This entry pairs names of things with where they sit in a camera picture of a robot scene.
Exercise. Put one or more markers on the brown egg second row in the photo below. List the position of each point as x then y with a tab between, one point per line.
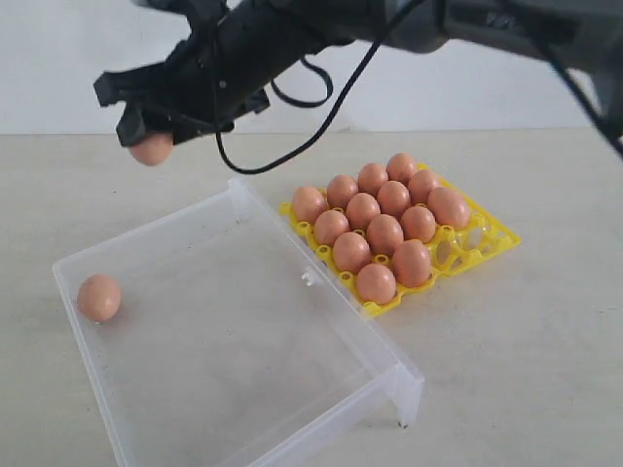
154	150

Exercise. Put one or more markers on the brown egg lone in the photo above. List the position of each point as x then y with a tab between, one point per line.
375	283

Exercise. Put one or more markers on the brown egg top back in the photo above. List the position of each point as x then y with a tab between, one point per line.
411	263

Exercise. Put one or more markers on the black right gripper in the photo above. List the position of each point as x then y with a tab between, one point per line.
219	73

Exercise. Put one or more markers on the yellow plastic egg tray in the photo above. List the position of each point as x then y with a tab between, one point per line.
452	251

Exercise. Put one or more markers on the brown egg third row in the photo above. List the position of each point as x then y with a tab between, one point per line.
384	234

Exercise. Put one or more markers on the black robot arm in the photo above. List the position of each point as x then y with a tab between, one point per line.
582	35

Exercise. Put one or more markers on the clear plastic box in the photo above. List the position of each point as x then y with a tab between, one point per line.
233	344

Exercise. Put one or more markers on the brown egg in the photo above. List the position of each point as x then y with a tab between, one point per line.
340	190
418	222
411	263
361	210
449	207
371	177
421	184
99	298
351	252
393	198
308	203
401	167
329	226

